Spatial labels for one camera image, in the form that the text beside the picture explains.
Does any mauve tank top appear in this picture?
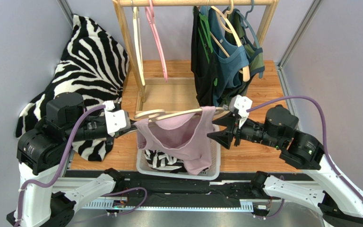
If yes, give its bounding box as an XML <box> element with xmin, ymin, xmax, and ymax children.
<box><xmin>134</xmin><ymin>106</ymin><xmax>216</xmax><ymax>175</ymax></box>

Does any striped tank top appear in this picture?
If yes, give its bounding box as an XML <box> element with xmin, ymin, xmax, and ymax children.
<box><xmin>143</xmin><ymin>149</ymin><xmax>187</xmax><ymax>174</ymax></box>

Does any black top green trim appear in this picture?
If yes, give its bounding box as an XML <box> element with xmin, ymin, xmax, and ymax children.
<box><xmin>191</xmin><ymin>6</ymin><xmax>218</xmax><ymax>106</ymax></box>

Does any cream hanger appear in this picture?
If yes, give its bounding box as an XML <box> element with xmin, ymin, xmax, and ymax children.
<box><xmin>132</xmin><ymin>5</ymin><xmax>146</xmax><ymax>87</ymax></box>

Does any pink hanger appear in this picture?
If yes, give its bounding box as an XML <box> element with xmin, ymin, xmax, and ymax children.
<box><xmin>145</xmin><ymin>0</ymin><xmax>168</xmax><ymax>82</ymax></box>

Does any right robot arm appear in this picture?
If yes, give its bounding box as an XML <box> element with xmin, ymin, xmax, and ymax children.
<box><xmin>208</xmin><ymin>105</ymin><xmax>363</xmax><ymax>227</ymax></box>

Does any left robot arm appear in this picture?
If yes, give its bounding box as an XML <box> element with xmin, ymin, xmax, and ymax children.
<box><xmin>7</xmin><ymin>93</ymin><xmax>132</xmax><ymax>227</ymax></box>

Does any blue tank top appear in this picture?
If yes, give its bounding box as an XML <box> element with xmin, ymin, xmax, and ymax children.
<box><xmin>200</xmin><ymin>6</ymin><xmax>250</xmax><ymax>106</ymax></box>

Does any olive green tank top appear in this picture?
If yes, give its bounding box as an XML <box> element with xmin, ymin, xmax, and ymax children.
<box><xmin>218</xmin><ymin>8</ymin><xmax>265</xmax><ymax>106</ymax></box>

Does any teal hanger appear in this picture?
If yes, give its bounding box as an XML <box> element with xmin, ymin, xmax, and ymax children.
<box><xmin>236</xmin><ymin>0</ymin><xmax>262</xmax><ymax>51</ymax></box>

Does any wooden hanger with blue top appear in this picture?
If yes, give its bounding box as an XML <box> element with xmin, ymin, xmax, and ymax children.
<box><xmin>208</xmin><ymin>0</ymin><xmax>250</xmax><ymax>83</ymax></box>

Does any green hanger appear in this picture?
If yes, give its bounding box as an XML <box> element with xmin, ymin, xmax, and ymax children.
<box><xmin>198</xmin><ymin>12</ymin><xmax>218</xmax><ymax>87</ymax></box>

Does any wooden clothes rack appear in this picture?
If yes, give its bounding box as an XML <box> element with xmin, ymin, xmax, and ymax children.
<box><xmin>113</xmin><ymin>0</ymin><xmax>279</xmax><ymax>115</ymax></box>

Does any white plastic basket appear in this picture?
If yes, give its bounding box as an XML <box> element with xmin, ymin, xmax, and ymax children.
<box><xmin>134</xmin><ymin>119</ymin><xmax>221</xmax><ymax>180</ymax></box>

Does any zebra print blanket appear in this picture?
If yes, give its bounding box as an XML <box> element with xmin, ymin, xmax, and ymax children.
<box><xmin>15</xmin><ymin>14</ymin><xmax>130</xmax><ymax>162</ymax></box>

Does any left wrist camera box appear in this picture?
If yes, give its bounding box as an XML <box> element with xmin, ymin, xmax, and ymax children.
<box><xmin>103</xmin><ymin>100</ymin><xmax>131</xmax><ymax>136</ymax></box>

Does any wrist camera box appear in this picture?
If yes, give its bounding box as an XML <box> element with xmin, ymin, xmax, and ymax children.
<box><xmin>103</xmin><ymin>100</ymin><xmax>131</xmax><ymax>136</ymax></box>
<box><xmin>229</xmin><ymin>95</ymin><xmax>253</xmax><ymax>129</ymax></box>

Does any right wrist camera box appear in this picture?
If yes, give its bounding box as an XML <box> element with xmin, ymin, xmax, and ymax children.
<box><xmin>229</xmin><ymin>95</ymin><xmax>253</xmax><ymax>129</ymax></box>

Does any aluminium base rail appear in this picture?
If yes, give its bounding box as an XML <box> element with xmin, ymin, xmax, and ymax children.
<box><xmin>36</xmin><ymin>171</ymin><xmax>341</xmax><ymax>227</ymax></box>

